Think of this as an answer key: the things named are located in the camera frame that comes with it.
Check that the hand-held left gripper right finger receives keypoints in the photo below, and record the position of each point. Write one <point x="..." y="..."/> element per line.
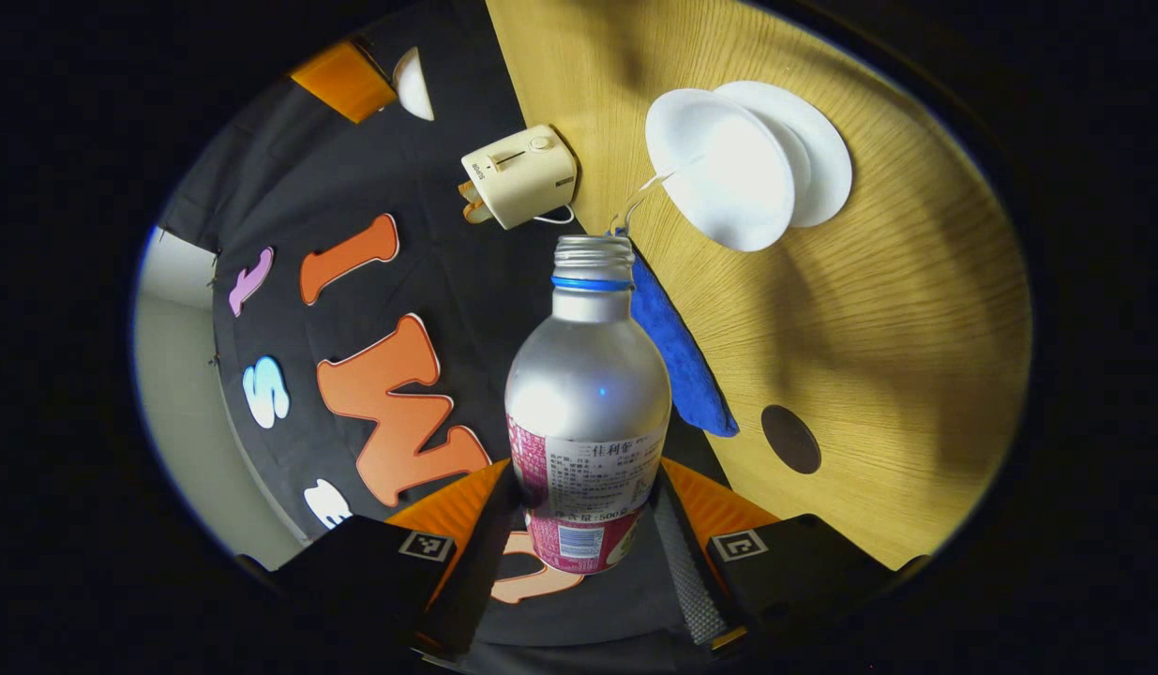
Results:
<point x="686" y="572"/>

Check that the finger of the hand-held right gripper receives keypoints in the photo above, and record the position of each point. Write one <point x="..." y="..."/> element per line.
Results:
<point x="344" y="82"/>

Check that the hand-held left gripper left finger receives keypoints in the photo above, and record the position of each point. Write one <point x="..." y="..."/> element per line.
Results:
<point x="480" y="562"/>

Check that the white teacup lid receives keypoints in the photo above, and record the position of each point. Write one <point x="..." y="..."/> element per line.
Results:
<point x="414" y="89"/>

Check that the dark brown round coaster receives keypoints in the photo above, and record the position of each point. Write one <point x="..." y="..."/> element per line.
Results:
<point x="790" y="439"/>

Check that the silver water bottle red label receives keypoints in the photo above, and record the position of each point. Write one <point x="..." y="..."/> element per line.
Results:
<point x="588" y="375"/>

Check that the white teacup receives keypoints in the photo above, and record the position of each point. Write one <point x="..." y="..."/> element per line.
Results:
<point x="719" y="169"/>

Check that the toasted bread slice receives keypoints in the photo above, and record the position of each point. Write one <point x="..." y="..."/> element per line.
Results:
<point x="466" y="191"/>
<point x="477" y="212"/>

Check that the white toaster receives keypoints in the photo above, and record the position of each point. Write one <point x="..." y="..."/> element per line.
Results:
<point x="522" y="178"/>

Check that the blue towel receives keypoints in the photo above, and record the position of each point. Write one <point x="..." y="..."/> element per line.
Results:
<point x="682" y="366"/>

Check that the white saucer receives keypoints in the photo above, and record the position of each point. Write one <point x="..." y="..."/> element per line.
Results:
<point x="827" y="159"/>

